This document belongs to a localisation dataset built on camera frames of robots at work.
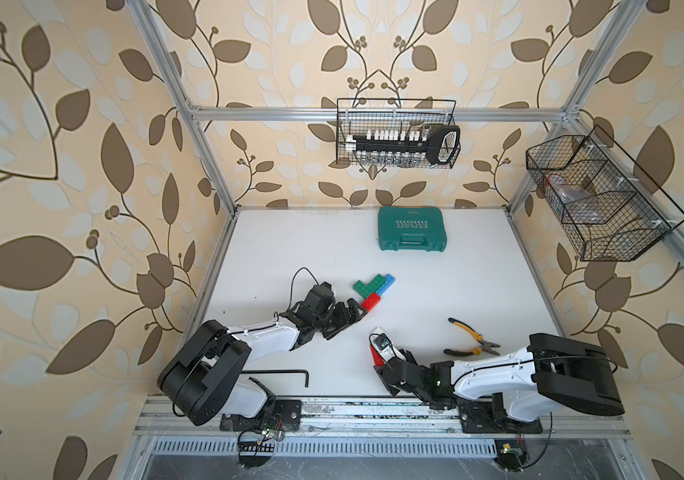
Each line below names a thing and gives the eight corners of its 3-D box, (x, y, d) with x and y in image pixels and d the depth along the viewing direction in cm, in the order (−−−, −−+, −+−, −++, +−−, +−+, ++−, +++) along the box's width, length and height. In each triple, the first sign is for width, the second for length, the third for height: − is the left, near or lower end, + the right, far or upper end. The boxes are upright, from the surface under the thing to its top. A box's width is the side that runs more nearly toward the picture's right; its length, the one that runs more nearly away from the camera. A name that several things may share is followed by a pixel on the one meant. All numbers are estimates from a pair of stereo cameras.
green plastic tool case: (379, 251, 109) (380, 244, 105) (377, 215, 121) (377, 207, 117) (449, 251, 109) (452, 243, 105) (439, 215, 121) (442, 207, 117)
